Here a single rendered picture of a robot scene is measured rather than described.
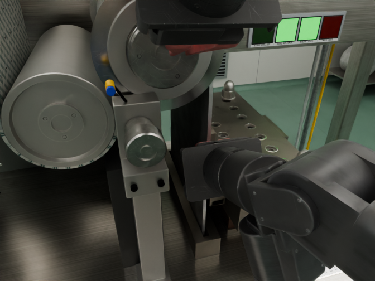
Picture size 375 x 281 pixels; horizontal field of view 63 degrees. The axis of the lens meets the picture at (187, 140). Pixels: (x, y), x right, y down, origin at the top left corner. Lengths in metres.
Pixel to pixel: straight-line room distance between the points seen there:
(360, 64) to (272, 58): 2.47
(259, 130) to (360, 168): 0.42
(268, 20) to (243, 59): 3.24
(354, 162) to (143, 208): 0.25
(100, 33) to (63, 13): 0.34
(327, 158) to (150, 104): 0.18
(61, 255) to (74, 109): 0.31
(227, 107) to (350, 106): 0.64
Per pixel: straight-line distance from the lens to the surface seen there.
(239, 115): 0.69
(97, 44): 0.34
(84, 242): 0.60
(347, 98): 1.26
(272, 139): 0.62
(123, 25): 0.33
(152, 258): 0.47
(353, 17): 0.91
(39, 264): 0.60
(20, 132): 0.39
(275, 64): 3.69
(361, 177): 0.24
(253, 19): 0.23
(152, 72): 0.33
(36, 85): 0.36
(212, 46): 0.25
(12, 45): 0.49
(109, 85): 0.30
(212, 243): 0.53
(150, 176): 0.34
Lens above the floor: 1.34
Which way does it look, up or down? 32 degrees down
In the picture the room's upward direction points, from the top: straight up
